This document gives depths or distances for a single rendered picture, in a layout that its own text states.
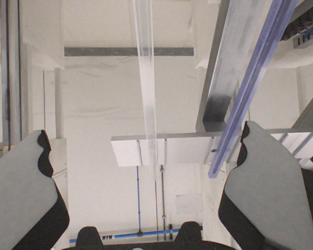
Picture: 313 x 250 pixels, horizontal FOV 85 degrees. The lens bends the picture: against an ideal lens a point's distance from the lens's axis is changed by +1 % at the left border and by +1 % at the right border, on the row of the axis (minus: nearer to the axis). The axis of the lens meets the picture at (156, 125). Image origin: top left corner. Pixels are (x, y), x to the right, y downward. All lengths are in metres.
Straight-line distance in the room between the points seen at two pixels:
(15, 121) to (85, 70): 1.62
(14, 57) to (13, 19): 0.12
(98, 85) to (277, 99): 2.21
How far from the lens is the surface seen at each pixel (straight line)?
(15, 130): 0.66
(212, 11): 0.96
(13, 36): 0.73
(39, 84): 2.35
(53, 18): 1.14
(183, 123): 2.07
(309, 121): 0.46
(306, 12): 0.74
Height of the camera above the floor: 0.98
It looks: 2 degrees down
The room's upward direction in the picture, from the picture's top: 178 degrees clockwise
